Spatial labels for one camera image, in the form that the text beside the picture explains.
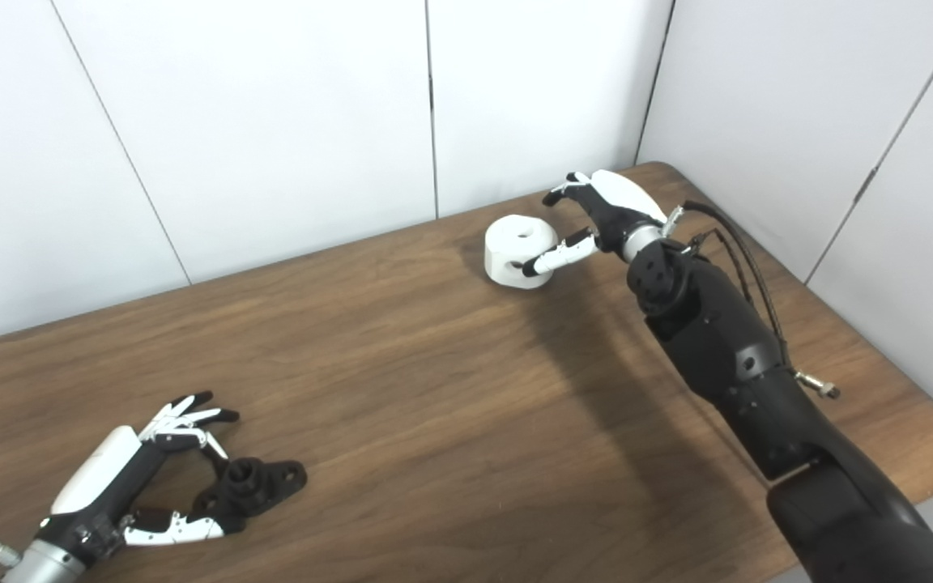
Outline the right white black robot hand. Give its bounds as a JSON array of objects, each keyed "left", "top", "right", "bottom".
[{"left": 522, "top": 170, "right": 670, "bottom": 279}]

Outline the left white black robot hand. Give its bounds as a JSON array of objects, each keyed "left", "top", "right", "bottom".
[{"left": 33, "top": 391, "right": 241, "bottom": 568}]

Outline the round white plastic piece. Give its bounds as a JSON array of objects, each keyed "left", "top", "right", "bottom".
[{"left": 484, "top": 215, "right": 559, "bottom": 288}]

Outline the black plastic holder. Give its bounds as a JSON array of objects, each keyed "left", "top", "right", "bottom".
[{"left": 191, "top": 457, "right": 308, "bottom": 535}]

